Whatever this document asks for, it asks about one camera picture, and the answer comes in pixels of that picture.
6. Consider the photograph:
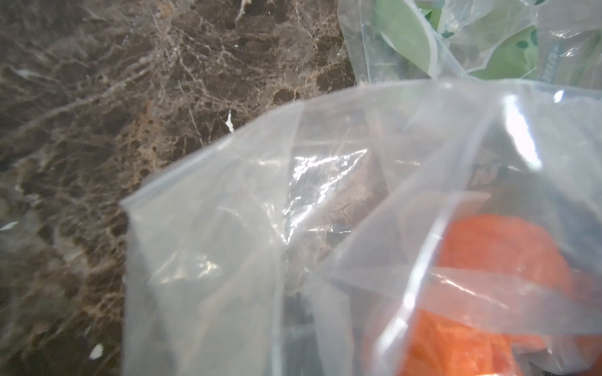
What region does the green zip-top bag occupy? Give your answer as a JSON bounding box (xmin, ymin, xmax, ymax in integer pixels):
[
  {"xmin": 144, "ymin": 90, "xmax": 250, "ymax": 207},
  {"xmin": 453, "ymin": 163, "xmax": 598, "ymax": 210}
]
[{"xmin": 338, "ymin": 0, "xmax": 601, "ymax": 90}]

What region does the clear zip-top bag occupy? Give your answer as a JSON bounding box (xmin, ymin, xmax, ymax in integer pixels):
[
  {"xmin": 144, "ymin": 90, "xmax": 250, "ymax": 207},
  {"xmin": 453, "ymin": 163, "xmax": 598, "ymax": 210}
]
[{"xmin": 122, "ymin": 80, "xmax": 601, "ymax": 375}]

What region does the orange in clear bag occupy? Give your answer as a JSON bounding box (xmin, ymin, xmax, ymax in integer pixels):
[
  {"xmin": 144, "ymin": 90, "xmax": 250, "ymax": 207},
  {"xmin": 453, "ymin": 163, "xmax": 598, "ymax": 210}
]
[
  {"xmin": 436, "ymin": 214, "xmax": 575, "ymax": 299},
  {"xmin": 398, "ymin": 310, "xmax": 523, "ymax": 376}
]

